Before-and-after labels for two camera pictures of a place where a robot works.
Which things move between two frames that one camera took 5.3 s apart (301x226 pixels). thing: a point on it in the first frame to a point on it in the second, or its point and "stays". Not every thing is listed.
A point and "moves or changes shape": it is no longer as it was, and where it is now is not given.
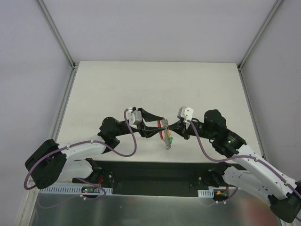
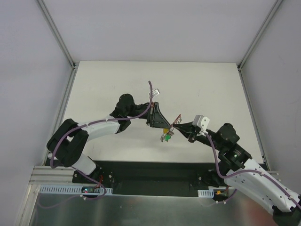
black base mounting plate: (153, 178) stays
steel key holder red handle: (164, 123) moves or changes shape
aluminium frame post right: (276, 5) stays
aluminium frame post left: (57, 32) stays
